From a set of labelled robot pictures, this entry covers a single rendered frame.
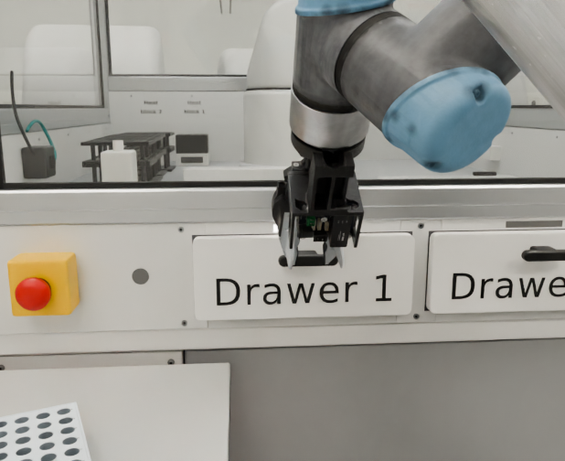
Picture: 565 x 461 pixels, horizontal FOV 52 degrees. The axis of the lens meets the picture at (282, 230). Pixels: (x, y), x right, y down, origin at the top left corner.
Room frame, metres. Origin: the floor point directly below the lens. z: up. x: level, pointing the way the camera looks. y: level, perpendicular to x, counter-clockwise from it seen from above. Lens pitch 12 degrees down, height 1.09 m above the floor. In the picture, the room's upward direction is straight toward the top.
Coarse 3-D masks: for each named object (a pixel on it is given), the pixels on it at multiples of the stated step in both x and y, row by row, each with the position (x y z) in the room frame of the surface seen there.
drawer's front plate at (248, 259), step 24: (216, 240) 0.72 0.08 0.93; (240, 240) 0.72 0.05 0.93; (264, 240) 0.72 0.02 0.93; (312, 240) 0.73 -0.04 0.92; (360, 240) 0.73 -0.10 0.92; (384, 240) 0.73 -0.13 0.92; (408, 240) 0.74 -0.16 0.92; (216, 264) 0.72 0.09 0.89; (240, 264) 0.72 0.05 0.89; (264, 264) 0.72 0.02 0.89; (336, 264) 0.73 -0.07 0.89; (360, 264) 0.73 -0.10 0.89; (384, 264) 0.73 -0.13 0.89; (408, 264) 0.74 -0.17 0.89; (216, 288) 0.72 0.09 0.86; (240, 288) 0.72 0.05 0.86; (264, 288) 0.72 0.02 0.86; (360, 288) 0.73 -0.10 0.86; (408, 288) 0.74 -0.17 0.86; (216, 312) 0.72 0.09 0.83; (240, 312) 0.72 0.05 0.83; (264, 312) 0.72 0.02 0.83; (288, 312) 0.72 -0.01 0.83; (312, 312) 0.73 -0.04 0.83; (336, 312) 0.73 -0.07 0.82; (360, 312) 0.73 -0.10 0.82; (384, 312) 0.73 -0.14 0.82; (408, 312) 0.74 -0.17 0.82
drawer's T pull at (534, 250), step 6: (534, 246) 0.74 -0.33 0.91; (540, 246) 0.74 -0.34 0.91; (546, 246) 0.74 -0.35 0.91; (522, 252) 0.72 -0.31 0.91; (528, 252) 0.71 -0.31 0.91; (534, 252) 0.71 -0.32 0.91; (540, 252) 0.71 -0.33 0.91; (546, 252) 0.71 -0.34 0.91; (552, 252) 0.72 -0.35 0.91; (558, 252) 0.72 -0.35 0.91; (564, 252) 0.72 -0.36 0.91; (522, 258) 0.72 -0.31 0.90; (528, 258) 0.71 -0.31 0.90; (534, 258) 0.71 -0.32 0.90; (540, 258) 0.71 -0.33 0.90; (546, 258) 0.71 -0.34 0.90; (552, 258) 0.72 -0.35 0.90; (558, 258) 0.72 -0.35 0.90; (564, 258) 0.72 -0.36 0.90
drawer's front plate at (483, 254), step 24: (432, 240) 0.74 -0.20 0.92; (456, 240) 0.74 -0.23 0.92; (480, 240) 0.74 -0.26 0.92; (504, 240) 0.75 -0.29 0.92; (528, 240) 0.75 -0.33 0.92; (552, 240) 0.75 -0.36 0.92; (432, 264) 0.74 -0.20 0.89; (456, 264) 0.74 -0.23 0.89; (480, 264) 0.74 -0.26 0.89; (504, 264) 0.75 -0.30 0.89; (528, 264) 0.75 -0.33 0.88; (552, 264) 0.75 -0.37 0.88; (432, 288) 0.74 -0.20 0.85; (456, 288) 0.74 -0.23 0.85; (480, 288) 0.75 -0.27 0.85; (504, 288) 0.75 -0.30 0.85; (552, 288) 0.75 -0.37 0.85; (432, 312) 0.74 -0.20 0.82; (456, 312) 0.74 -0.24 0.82; (480, 312) 0.75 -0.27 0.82
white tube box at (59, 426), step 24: (48, 408) 0.53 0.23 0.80; (72, 408) 0.53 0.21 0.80; (0, 432) 0.49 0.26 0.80; (24, 432) 0.49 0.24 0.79; (48, 432) 0.48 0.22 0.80; (72, 432) 0.49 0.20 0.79; (0, 456) 0.45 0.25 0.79; (24, 456) 0.44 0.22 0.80; (48, 456) 0.45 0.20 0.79; (72, 456) 0.44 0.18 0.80
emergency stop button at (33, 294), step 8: (24, 280) 0.65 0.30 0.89; (32, 280) 0.65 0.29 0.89; (40, 280) 0.65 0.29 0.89; (16, 288) 0.65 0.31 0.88; (24, 288) 0.64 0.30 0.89; (32, 288) 0.64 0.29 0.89; (40, 288) 0.65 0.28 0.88; (48, 288) 0.65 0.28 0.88; (16, 296) 0.65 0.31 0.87; (24, 296) 0.64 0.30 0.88; (32, 296) 0.64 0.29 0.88; (40, 296) 0.65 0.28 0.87; (48, 296) 0.65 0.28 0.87; (24, 304) 0.64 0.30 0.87; (32, 304) 0.64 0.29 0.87; (40, 304) 0.65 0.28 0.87
